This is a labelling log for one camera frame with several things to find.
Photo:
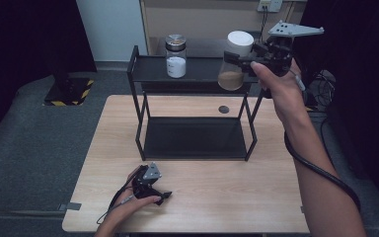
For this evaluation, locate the person's left hand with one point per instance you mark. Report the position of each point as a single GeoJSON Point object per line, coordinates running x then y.
{"type": "Point", "coordinates": [125, 210]}

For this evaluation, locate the light wooden cabinet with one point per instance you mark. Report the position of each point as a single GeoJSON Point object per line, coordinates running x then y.
{"type": "Point", "coordinates": [204, 19]}

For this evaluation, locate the black metal two-tier rack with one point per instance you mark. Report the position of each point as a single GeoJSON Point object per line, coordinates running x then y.
{"type": "Point", "coordinates": [194, 138]}

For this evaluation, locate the grey round table grommet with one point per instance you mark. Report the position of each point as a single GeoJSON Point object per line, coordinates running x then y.
{"type": "Point", "coordinates": [223, 109]}

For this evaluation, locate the silver lid jar white powder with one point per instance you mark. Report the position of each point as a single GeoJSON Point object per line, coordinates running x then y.
{"type": "Point", "coordinates": [176, 65]}

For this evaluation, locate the black curtain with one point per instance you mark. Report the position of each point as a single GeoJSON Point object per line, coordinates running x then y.
{"type": "Point", "coordinates": [365, 98]}
{"type": "Point", "coordinates": [19, 39]}

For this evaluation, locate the white lid jar brown powder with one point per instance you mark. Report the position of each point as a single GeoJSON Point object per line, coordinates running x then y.
{"type": "Point", "coordinates": [232, 80]}

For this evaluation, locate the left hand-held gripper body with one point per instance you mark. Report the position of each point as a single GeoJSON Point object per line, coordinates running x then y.
{"type": "Point", "coordinates": [143, 187]}

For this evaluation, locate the grey table bracket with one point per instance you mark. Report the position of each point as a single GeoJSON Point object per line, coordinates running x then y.
{"type": "Point", "coordinates": [302, 209]}
{"type": "Point", "coordinates": [70, 206]}

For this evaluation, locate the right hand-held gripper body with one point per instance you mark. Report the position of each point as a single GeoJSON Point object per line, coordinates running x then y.
{"type": "Point", "coordinates": [279, 54]}

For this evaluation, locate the white wall outlet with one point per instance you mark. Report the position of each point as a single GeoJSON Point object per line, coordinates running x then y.
{"type": "Point", "coordinates": [269, 5]}

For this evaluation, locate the person's right hand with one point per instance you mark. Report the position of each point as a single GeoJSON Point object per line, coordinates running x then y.
{"type": "Point", "coordinates": [286, 95]}

